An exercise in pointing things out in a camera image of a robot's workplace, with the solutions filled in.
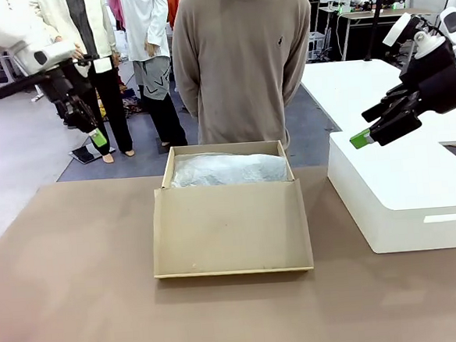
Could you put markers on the colourful patterned fabric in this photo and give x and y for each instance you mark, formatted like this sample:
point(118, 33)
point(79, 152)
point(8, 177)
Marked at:
point(131, 103)

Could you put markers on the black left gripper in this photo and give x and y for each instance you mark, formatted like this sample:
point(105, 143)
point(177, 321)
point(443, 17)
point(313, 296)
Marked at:
point(63, 84)

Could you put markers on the white tissue paper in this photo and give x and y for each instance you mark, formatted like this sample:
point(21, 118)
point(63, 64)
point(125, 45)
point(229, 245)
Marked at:
point(232, 168)

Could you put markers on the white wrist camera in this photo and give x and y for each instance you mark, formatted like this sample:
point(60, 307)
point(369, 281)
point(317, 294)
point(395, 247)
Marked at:
point(396, 30)
point(102, 65)

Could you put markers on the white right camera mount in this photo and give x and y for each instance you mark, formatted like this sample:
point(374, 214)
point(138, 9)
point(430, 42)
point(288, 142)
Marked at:
point(426, 45)

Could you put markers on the white plastic crate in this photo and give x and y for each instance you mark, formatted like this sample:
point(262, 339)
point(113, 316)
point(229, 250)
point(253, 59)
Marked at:
point(317, 45)

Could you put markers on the black-framed background table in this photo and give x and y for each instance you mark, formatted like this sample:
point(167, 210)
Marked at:
point(358, 21)

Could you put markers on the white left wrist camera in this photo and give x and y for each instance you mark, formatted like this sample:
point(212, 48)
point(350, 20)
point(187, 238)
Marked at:
point(102, 65)

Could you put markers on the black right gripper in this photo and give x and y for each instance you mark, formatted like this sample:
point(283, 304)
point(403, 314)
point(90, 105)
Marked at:
point(439, 80)

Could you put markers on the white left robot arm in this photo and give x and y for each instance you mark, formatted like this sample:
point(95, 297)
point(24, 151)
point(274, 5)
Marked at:
point(3, 34)

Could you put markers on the mannequin in orange hoodie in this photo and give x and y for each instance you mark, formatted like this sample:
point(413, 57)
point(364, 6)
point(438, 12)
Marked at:
point(175, 6)

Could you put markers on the black vertical pole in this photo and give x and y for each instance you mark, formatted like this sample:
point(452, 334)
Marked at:
point(375, 12)

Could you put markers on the white side table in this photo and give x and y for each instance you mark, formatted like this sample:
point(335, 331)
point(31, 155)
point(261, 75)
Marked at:
point(363, 87)

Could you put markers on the white plastic box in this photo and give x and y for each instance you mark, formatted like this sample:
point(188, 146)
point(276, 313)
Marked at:
point(394, 190)

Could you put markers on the pink garment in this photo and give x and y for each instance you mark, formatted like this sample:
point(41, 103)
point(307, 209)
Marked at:
point(115, 8)

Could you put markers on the person in beige sweater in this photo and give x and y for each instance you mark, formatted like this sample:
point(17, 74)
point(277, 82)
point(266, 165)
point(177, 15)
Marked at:
point(240, 60)

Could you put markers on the grey-blue floor mat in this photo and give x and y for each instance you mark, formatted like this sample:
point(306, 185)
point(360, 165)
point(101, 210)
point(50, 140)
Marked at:
point(145, 161)

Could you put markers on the white label sticker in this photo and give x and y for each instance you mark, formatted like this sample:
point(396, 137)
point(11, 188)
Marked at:
point(442, 218)

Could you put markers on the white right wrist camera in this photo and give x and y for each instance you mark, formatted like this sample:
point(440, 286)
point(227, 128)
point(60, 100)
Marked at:
point(396, 30)

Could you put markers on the brown cardboard shoe box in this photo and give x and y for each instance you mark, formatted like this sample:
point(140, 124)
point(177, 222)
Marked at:
point(228, 229)

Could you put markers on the mannequin in white shirt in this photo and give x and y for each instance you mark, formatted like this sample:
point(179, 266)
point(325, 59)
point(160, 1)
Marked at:
point(147, 28)

